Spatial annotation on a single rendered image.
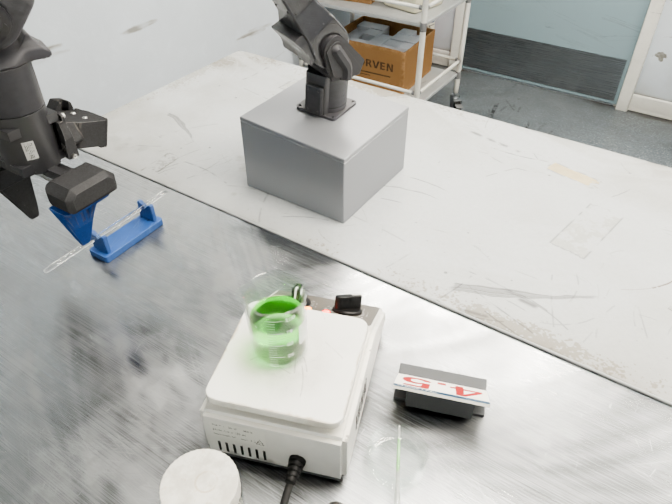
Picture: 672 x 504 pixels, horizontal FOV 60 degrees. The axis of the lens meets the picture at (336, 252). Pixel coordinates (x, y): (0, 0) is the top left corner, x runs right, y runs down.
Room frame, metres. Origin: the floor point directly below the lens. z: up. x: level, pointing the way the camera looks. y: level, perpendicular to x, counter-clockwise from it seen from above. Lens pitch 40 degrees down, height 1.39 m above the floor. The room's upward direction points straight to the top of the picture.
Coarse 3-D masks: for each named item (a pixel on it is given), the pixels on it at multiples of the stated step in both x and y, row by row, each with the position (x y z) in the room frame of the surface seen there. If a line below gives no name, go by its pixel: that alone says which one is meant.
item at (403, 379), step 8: (400, 376) 0.37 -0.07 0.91; (408, 376) 0.37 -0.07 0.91; (408, 384) 0.35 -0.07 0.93; (416, 384) 0.35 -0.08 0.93; (424, 384) 0.35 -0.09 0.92; (432, 384) 0.36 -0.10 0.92; (440, 384) 0.36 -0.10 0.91; (448, 384) 0.36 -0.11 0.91; (448, 392) 0.34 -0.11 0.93; (456, 392) 0.34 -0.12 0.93; (464, 392) 0.34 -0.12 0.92; (472, 392) 0.35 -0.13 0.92; (480, 392) 0.35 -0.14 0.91
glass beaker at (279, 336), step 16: (272, 272) 0.37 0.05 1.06; (288, 272) 0.37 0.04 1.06; (240, 288) 0.35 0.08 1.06; (256, 288) 0.36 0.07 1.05; (272, 288) 0.37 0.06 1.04; (288, 288) 0.37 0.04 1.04; (304, 288) 0.35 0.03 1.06; (304, 304) 0.34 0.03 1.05; (256, 320) 0.32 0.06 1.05; (272, 320) 0.32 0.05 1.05; (288, 320) 0.32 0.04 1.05; (304, 320) 0.34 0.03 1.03; (256, 336) 0.33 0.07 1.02; (272, 336) 0.32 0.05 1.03; (288, 336) 0.32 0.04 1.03; (304, 336) 0.33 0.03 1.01; (256, 352) 0.33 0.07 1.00; (272, 352) 0.32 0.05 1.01; (288, 352) 0.32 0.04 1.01; (304, 352) 0.33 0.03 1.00; (272, 368) 0.32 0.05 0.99; (288, 368) 0.32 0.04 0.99
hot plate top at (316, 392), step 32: (320, 320) 0.38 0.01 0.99; (352, 320) 0.38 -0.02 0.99; (224, 352) 0.34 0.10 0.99; (320, 352) 0.34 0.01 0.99; (352, 352) 0.34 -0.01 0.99; (224, 384) 0.30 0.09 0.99; (256, 384) 0.30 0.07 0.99; (288, 384) 0.30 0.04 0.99; (320, 384) 0.30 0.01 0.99; (352, 384) 0.31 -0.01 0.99; (288, 416) 0.27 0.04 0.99; (320, 416) 0.27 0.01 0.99
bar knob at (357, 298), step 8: (336, 296) 0.43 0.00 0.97; (344, 296) 0.43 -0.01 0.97; (352, 296) 0.44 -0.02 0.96; (360, 296) 0.44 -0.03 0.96; (336, 304) 0.43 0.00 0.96; (344, 304) 0.43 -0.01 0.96; (352, 304) 0.43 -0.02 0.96; (360, 304) 0.44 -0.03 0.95; (336, 312) 0.42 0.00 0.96; (344, 312) 0.42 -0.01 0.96; (352, 312) 0.42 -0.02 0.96; (360, 312) 0.42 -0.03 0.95
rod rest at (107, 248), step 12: (144, 216) 0.64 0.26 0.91; (156, 216) 0.65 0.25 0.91; (120, 228) 0.62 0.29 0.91; (132, 228) 0.62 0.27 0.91; (144, 228) 0.62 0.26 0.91; (156, 228) 0.63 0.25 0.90; (96, 240) 0.58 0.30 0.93; (108, 240) 0.60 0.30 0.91; (120, 240) 0.60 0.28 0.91; (132, 240) 0.60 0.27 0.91; (96, 252) 0.57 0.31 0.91; (108, 252) 0.57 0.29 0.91; (120, 252) 0.58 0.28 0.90
